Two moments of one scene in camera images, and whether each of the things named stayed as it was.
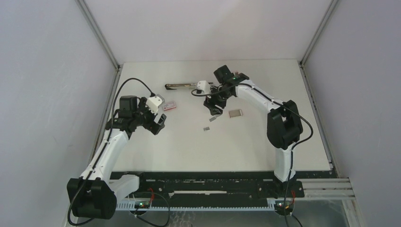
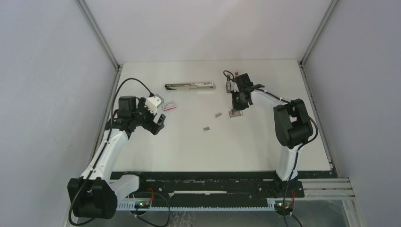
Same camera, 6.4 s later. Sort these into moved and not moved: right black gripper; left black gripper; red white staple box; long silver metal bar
Moved: right black gripper
Not moved: left black gripper; long silver metal bar; red white staple box
